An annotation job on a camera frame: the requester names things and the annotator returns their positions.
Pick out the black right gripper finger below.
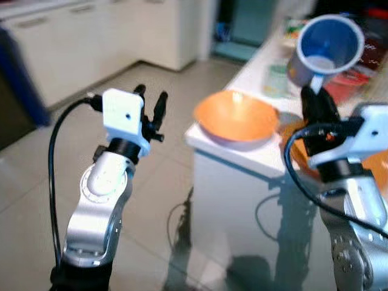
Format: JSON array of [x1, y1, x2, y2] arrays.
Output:
[[316, 87, 341, 119], [301, 86, 317, 119]]

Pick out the blue cup with white handle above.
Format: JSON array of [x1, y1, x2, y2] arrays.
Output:
[[286, 14, 366, 95]]

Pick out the red bowl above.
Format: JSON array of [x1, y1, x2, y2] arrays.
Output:
[[323, 67, 372, 105]]

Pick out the green and white packet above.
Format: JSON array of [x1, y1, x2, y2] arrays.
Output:
[[263, 59, 296, 99]]

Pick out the white kitchen cabinets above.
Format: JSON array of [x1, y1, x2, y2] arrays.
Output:
[[0, 0, 204, 111]]

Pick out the orange bowl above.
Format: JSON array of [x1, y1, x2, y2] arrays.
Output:
[[193, 89, 280, 144]]

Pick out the red and black box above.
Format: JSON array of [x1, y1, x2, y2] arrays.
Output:
[[361, 6, 388, 69]]

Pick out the white kitchen counter unit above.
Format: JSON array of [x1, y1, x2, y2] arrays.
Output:
[[184, 24, 388, 291]]

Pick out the dark blue furniture edge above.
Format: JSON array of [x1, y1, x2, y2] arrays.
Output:
[[0, 27, 50, 128]]

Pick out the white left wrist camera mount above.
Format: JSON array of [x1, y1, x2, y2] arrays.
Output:
[[102, 89, 152, 158]]

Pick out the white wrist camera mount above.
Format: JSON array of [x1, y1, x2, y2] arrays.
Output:
[[102, 89, 152, 158], [308, 102, 388, 169]]

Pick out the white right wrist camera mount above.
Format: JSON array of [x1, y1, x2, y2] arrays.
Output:
[[308, 102, 388, 169]]

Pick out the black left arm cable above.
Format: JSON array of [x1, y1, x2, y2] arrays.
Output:
[[47, 93, 105, 270]]

